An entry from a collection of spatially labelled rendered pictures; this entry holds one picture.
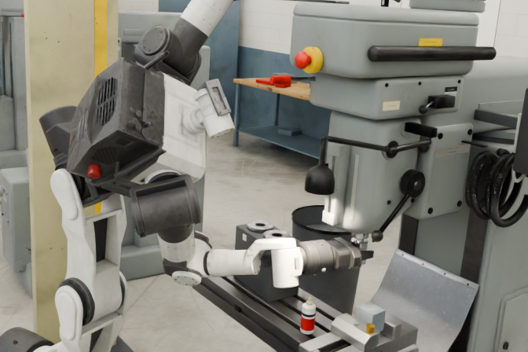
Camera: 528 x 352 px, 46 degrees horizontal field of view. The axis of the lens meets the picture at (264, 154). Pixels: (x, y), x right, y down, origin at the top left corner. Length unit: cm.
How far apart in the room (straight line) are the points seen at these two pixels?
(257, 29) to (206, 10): 731
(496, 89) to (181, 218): 96
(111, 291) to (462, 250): 105
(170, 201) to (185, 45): 44
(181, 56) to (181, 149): 27
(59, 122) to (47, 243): 144
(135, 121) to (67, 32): 162
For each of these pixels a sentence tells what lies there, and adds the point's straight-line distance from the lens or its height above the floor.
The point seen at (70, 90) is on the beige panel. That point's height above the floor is 142.
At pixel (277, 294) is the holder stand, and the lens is 205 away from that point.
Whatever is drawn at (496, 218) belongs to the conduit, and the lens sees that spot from 170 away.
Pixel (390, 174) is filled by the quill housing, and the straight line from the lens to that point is 159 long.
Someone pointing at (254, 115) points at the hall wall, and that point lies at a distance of 901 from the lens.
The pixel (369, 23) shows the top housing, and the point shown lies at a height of 185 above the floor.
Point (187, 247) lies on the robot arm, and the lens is 157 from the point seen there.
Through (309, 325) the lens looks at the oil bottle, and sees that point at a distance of 187.
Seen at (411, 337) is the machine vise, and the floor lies 100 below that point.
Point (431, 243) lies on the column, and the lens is 205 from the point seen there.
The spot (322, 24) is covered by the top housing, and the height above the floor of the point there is 184.
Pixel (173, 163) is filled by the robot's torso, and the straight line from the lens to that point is 147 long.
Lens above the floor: 189
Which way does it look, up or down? 14 degrees down
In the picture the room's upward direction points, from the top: 4 degrees clockwise
